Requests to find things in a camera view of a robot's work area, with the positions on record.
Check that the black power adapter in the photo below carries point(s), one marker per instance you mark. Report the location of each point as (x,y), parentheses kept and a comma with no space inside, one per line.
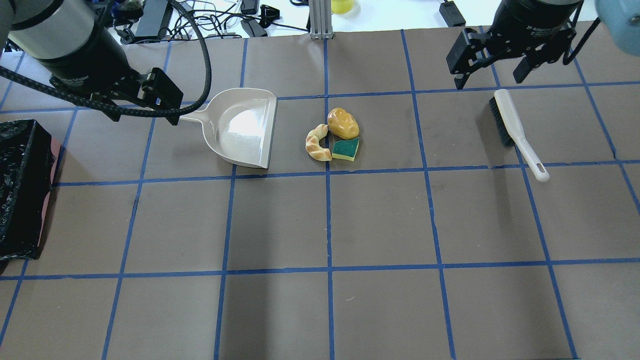
(451,14)

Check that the green yellow sponge piece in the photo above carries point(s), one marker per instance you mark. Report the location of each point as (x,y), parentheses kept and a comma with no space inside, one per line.
(346,149)

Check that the black lined trash bin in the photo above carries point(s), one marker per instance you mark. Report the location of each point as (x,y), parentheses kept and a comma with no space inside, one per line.
(29,157)

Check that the beige plastic dustpan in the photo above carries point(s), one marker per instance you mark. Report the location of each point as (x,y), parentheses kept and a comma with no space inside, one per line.
(238,125)

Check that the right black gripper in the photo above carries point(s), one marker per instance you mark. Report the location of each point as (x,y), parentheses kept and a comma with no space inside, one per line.
(531,20)

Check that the black electronics box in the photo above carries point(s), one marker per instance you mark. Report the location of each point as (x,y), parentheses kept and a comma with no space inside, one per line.
(154,23)

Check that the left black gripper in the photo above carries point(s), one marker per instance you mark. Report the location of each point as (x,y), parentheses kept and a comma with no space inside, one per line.
(86,64)

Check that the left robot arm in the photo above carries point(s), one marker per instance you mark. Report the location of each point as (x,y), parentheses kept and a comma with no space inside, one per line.
(87,66)

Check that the aluminium frame post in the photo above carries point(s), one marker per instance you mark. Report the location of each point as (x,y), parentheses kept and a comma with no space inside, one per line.
(320,17)

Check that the toy croissant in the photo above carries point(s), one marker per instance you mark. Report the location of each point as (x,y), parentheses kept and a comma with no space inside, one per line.
(313,147)

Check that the beige hand brush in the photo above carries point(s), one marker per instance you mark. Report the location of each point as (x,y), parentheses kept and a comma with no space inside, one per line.
(511,132)

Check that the toy bread roll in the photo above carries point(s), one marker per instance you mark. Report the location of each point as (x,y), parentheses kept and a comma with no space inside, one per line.
(342,124)

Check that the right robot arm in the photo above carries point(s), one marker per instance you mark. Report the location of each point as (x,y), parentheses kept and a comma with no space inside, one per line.
(621,17)

